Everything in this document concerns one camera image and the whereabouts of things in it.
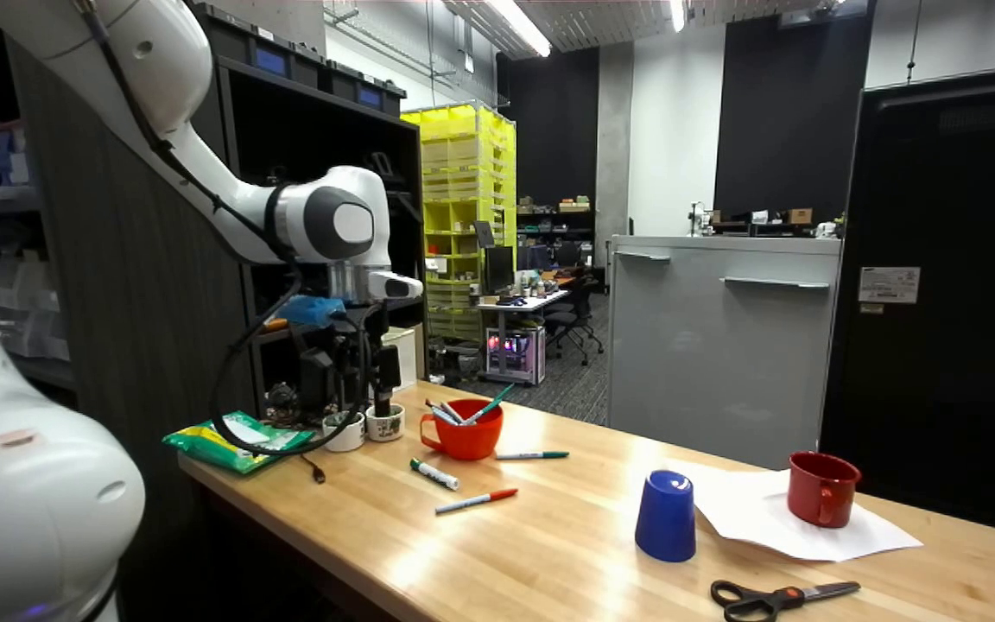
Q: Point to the green plastic package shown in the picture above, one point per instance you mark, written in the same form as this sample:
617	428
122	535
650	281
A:
241	439

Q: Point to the red bowl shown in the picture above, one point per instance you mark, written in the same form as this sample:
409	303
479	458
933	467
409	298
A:
465	438

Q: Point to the black office chair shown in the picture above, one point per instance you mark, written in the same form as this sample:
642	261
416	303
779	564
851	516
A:
571	316

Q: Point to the white plant pot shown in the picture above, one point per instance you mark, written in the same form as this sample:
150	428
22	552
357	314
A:
343	433
386	428

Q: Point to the ceiling light strip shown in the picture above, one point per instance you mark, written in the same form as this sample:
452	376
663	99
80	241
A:
516	27
677	13

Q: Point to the slim green marker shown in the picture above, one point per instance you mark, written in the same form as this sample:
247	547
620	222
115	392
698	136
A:
533	454

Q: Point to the black shelving unit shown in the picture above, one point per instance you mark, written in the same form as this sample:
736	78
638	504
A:
153	314

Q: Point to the white label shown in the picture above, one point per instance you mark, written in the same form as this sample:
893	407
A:
888	286

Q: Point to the black panel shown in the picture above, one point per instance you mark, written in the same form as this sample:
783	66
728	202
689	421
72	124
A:
947	298

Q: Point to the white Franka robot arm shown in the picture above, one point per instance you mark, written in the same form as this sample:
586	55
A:
331	220

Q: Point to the grey marker with red cap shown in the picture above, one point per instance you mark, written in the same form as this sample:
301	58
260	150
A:
475	504

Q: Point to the yellow storage rack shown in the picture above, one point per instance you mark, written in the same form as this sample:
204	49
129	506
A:
469	220

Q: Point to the thick marker with green cap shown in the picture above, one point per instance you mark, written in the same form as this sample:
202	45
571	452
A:
434	475

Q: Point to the dark red mug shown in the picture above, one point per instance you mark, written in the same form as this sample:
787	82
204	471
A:
825	488

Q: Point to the blue plastic cup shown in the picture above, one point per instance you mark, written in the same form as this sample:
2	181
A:
663	516

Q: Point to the black computer monitor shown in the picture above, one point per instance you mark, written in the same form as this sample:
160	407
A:
499	271

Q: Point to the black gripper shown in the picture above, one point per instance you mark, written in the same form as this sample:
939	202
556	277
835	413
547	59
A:
319	364

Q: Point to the white paper sheet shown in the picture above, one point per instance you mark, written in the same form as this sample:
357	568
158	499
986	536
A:
751	513

